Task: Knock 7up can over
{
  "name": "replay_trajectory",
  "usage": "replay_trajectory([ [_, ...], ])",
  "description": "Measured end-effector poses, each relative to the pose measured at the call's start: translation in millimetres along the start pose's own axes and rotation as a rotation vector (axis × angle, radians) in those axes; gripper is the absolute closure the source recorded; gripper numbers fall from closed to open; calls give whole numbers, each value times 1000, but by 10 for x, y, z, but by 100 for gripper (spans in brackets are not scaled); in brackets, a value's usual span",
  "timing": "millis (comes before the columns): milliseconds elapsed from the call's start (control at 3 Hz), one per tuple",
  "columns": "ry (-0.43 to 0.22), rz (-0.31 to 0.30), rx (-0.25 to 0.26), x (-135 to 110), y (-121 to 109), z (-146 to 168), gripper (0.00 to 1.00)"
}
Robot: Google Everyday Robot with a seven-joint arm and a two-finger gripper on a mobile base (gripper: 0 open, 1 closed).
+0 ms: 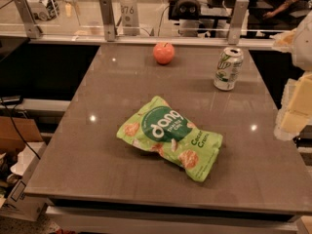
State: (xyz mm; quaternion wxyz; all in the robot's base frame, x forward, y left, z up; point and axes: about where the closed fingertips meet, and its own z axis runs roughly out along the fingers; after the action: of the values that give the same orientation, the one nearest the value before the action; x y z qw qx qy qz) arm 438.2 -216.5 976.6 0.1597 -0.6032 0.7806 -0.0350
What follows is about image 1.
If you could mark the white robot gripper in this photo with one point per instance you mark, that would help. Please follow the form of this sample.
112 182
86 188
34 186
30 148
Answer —
304 46

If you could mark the white green 7up can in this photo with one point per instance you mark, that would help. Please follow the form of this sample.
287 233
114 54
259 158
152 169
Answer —
228 68

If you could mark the green dong chips bag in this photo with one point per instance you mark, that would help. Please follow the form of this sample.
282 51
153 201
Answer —
156 127

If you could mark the red apple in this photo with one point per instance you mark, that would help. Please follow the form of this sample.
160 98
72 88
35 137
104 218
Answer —
163 52

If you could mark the black vr headset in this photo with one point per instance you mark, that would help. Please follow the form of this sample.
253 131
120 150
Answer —
184 10

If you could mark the brown cardboard box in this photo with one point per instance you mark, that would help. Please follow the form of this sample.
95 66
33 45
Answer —
13 133

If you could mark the white cardboard box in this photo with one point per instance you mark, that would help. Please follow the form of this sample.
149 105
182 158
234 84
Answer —
17 204

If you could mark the right metal glass bracket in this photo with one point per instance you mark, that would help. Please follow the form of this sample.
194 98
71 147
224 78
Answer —
237 20

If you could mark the metal glass bracket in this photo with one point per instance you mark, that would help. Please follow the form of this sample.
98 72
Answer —
108 21
32 30
237 20

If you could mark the white numbered sign post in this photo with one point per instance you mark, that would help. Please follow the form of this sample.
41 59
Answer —
129 13

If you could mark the middle metal glass bracket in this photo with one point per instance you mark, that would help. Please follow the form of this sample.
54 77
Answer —
108 21

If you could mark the left metal glass bracket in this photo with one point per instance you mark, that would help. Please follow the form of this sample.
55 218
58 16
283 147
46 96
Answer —
32 30

